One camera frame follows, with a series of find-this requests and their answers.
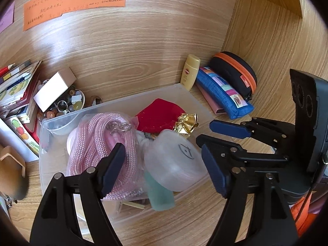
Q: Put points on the white file box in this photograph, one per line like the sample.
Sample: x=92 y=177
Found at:
x=6 y=139

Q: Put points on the fruit print box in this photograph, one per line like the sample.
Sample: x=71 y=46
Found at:
x=20 y=133

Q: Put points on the wooden desktop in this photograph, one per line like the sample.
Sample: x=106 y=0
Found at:
x=179 y=230

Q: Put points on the gold foil bow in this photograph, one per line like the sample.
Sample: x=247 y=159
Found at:
x=185 y=125

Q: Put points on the clear plastic storage box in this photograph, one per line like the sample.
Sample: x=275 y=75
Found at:
x=143 y=214

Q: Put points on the ceramic bowl with trinkets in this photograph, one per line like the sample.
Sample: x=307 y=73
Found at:
x=74 y=105

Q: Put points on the teal plastic piece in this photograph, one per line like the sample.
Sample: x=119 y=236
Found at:
x=158 y=197

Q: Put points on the pink paper note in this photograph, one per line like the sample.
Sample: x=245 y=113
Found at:
x=6 y=18

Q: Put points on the small white cardboard box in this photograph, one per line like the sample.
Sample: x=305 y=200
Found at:
x=51 y=89

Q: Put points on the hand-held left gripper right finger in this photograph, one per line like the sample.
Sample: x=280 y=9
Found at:
x=214 y=169

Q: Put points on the stack of books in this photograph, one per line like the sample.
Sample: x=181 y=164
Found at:
x=18 y=87

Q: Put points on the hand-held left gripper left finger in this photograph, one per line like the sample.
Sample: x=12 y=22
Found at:
x=112 y=169

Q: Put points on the brown ceramic mug with lid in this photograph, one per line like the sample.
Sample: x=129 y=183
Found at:
x=10 y=179

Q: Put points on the pink flat pouch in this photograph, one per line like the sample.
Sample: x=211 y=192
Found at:
x=212 y=105

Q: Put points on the frosted round plastic case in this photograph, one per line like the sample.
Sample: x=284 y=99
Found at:
x=174 y=164

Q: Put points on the orange paper note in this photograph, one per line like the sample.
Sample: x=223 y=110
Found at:
x=76 y=2

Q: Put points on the yellow sunscreen bottle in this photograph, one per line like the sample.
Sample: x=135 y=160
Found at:
x=189 y=74

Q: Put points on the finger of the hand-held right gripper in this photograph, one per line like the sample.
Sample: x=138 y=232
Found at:
x=256 y=157
x=230 y=128

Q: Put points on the black orange zip case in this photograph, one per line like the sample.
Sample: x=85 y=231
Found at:
x=230 y=66

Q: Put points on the red white pen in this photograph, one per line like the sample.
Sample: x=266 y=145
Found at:
x=5 y=70

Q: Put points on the blue patchwork pencil pouch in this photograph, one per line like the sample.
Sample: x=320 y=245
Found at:
x=217 y=89

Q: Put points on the red velvet pouch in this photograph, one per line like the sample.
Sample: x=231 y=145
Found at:
x=158 y=115

